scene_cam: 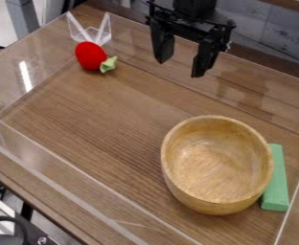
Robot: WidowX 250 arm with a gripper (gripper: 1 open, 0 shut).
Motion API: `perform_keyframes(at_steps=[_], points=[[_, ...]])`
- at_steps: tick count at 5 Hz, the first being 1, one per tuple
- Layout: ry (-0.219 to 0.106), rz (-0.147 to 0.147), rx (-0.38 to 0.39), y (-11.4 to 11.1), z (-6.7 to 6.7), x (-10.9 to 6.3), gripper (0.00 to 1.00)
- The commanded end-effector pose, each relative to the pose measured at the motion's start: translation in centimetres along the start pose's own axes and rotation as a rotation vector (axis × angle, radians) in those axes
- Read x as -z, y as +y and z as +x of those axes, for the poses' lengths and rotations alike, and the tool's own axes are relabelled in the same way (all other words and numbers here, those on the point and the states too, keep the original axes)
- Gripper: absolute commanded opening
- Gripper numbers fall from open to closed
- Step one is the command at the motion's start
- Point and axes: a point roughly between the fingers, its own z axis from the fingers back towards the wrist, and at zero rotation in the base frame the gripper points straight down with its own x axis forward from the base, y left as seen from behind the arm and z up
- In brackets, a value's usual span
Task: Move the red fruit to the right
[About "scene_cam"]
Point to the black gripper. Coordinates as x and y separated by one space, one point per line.
193 20

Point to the red plush strawberry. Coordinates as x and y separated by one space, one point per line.
92 57

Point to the wooden bowl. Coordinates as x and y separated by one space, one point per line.
216 163

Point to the green rectangular block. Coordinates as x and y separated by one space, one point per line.
273 199

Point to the clear acrylic corner bracket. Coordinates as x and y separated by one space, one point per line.
94 35

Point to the black metal bracket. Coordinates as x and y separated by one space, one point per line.
37 237

